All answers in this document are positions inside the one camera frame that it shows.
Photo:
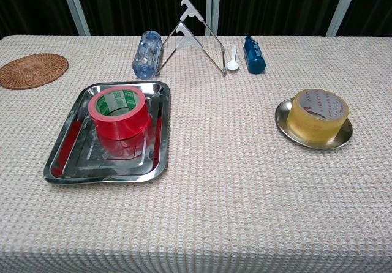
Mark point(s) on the red tape roll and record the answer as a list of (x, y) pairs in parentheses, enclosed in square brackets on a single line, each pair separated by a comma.
[(119, 126)]

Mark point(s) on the yellow transparent tape roll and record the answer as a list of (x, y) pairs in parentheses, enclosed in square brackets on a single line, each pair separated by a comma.
[(315, 129)]

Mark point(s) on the white plastic spoon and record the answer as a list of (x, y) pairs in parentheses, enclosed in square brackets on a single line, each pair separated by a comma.
[(232, 66)]

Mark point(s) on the round steel plate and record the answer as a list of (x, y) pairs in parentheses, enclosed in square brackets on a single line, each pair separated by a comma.
[(281, 120)]

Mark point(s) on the clear plastic water bottle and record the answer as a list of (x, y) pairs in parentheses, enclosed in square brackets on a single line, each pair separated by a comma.
[(148, 52)]

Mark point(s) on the blue spray bottle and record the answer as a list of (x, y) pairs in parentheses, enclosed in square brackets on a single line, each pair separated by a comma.
[(254, 58)]

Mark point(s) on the beige waffle tablecloth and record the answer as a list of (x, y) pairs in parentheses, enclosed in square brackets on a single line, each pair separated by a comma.
[(196, 218)]

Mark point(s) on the rectangular steel tray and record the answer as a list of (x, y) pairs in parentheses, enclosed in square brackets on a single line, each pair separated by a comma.
[(92, 166)]

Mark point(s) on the dark pleated curtain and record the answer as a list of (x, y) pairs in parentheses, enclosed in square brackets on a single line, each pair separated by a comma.
[(275, 6), (137, 3), (373, 6), (30, 6)]

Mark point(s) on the round rattan coaster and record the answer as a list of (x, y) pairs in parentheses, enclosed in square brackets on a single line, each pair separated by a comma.
[(33, 71)]

